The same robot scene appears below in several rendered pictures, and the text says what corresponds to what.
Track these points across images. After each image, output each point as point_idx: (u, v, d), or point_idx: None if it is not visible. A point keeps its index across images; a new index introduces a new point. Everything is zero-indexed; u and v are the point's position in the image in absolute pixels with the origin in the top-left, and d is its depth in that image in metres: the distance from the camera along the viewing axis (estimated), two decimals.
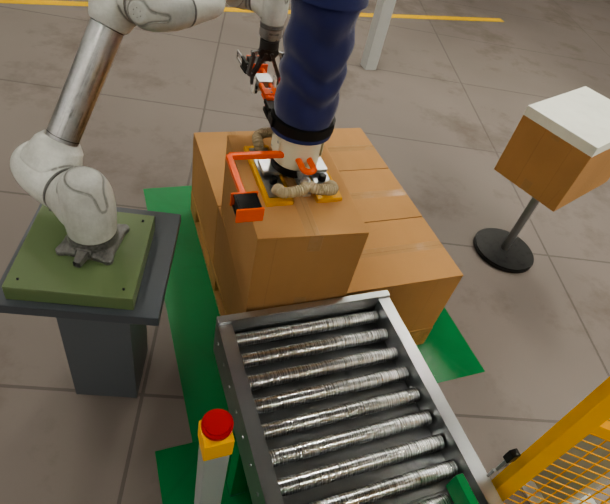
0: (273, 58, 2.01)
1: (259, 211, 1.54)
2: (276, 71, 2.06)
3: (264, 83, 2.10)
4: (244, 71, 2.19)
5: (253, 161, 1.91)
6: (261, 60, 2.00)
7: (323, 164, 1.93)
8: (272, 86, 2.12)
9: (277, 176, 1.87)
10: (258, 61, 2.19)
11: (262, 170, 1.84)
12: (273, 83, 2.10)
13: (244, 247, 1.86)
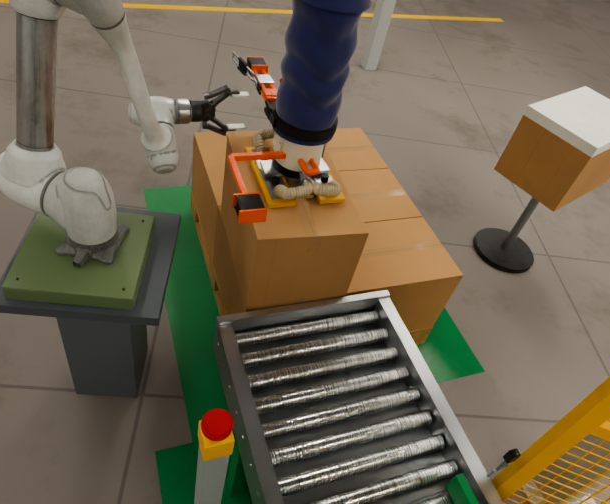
0: None
1: (262, 212, 1.52)
2: (220, 122, 1.95)
3: (265, 84, 2.09)
4: (243, 72, 2.18)
5: (255, 163, 1.89)
6: (211, 100, 1.88)
7: (325, 165, 1.91)
8: (239, 126, 1.97)
9: (280, 177, 1.85)
10: (258, 62, 2.18)
11: (264, 171, 1.82)
12: (234, 125, 1.97)
13: (244, 248, 1.86)
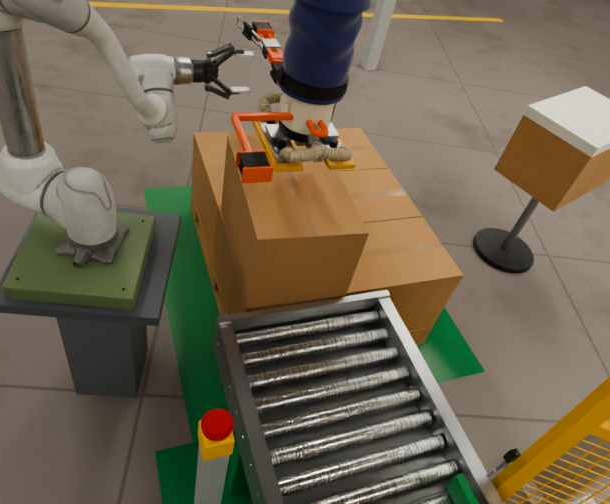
0: None
1: (267, 170, 1.41)
2: (223, 85, 1.85)
3: (271, 48, 1.98)
4: (248, 37, 2.07)
5: (260, 127, 1.79)
6: (213, 60, 1.77)
7: (334, 130, 1.80)
8: (243, 89, 1.86)
9: (286, 141, 1.75)
10: (264, 26, 2.07)
11: (270, 135, 1.71)
12: (238, 88, 1.86)
13: (244, 248, 1.86)
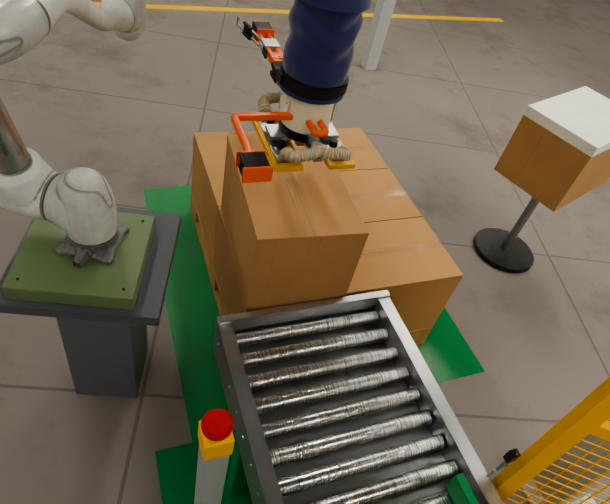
0: None
1: (267, 170, 1.41)
2: None
3: (271, 48, 1.98)
4: (248, 37, 2.07)
5: (260, 127, 1.79)
6: None
7: (334, 130, 1.80)
8: None
9: (286, 141, 1.75)
10: (264, 26, 2.07)
11: (269, 134, 1.72)
12: None
13: (244, 248, 1.86)
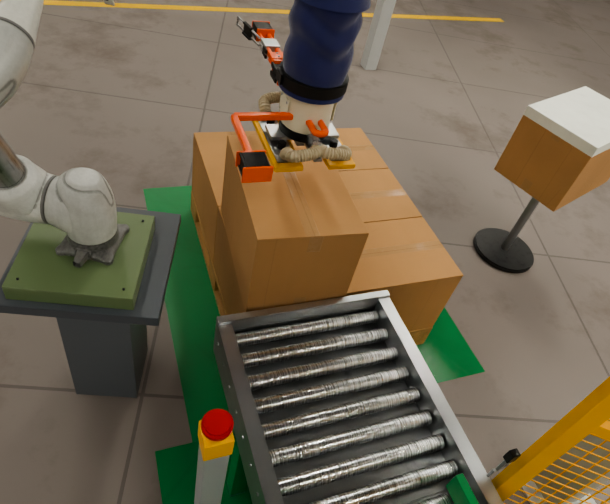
0: None
1: (267, 170, 1.41)
2: None
3: (271, 48, 1.98)
4: (248, 37, 2.07)
5: (260, 127, 1.79)
6: None
7: (334, 130, 1.80)
8: None
9: (286, 141, 1.75)
10: (264, 26, 2.07)
11: (269, 134, 1.72)
12: None
13: (244, 248, 1.86)
